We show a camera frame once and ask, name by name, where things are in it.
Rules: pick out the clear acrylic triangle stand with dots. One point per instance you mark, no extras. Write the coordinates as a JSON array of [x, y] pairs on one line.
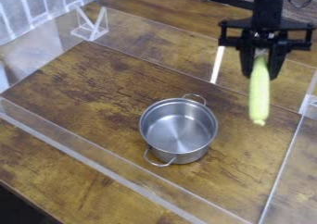
[[91, 30]]

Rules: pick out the stainless steel pot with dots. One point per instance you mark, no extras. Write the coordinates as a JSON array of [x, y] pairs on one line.
[[178, 128]]

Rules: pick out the clear acrylic barrier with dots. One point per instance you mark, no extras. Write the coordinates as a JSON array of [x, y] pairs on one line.
[[138, 179]]

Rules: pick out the black bar on table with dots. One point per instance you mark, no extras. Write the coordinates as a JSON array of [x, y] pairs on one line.
[[237, 3]]

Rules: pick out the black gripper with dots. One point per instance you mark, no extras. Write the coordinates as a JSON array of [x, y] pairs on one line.
[[262, 31]]

